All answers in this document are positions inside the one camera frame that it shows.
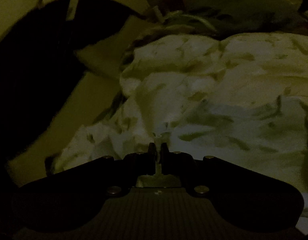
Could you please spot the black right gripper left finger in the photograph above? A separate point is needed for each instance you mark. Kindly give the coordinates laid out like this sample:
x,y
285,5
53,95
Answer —
x,y
123,174

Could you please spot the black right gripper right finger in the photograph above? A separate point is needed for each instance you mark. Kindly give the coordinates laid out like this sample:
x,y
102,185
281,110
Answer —
x,y
194,175

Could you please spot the cream printed duvet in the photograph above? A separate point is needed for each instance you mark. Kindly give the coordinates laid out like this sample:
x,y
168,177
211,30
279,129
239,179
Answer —
x,y
244,99

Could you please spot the black round bag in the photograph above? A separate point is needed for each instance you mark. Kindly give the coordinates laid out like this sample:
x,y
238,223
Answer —
x,y
40,68

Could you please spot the dark grey pillow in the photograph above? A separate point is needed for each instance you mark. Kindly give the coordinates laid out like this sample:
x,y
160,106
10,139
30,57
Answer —
x,y
248,16

